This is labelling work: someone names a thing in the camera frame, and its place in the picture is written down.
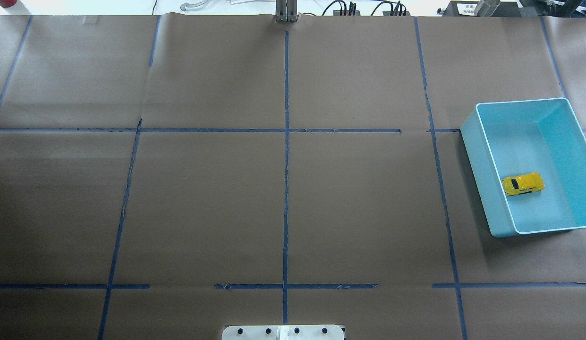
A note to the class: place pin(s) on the yellow beetle toy car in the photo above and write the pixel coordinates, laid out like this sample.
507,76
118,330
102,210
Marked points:
523,184

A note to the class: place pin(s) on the light blue plastic bin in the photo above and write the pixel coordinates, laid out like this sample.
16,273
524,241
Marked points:
504,139

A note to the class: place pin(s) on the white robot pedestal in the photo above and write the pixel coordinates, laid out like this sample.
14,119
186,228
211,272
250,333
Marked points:
284,332

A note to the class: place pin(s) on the red fire extinguisher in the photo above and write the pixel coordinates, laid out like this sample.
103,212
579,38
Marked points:
7,3

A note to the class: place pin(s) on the small metal cup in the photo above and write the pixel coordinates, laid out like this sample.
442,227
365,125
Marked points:
486,8

